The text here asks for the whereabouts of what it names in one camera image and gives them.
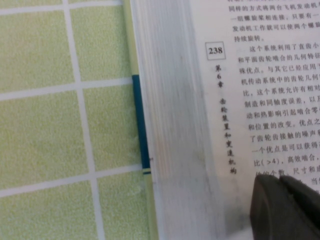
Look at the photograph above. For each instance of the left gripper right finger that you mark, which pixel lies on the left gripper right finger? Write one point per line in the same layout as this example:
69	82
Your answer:
305	197

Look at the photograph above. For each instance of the technical book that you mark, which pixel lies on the technical book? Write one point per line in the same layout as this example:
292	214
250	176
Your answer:
225	112

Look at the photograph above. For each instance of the green checkered tablecloth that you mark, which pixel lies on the green checkered tablecloth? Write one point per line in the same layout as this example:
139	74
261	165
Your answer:
50	125

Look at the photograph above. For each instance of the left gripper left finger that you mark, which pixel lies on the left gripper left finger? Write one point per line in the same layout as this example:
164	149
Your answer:
270	212

